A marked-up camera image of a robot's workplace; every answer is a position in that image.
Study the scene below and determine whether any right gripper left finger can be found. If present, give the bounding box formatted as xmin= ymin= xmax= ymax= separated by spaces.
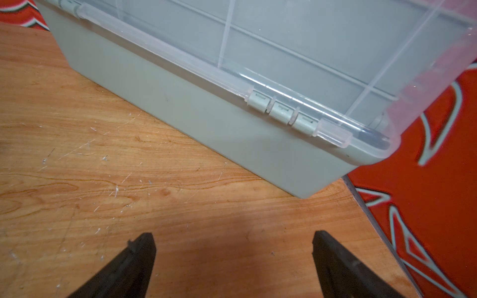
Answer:
xmin=69 ymin=233 xmax=157 ymax=298

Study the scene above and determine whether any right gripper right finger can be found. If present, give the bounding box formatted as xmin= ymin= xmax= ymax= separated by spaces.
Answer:
xmin=313 ymin=230 xmax=402 ymax=298

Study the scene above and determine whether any grey lidded storage box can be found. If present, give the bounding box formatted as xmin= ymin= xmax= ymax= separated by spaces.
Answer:
xmin=37 ymin=1 xmax=477 ymax=199

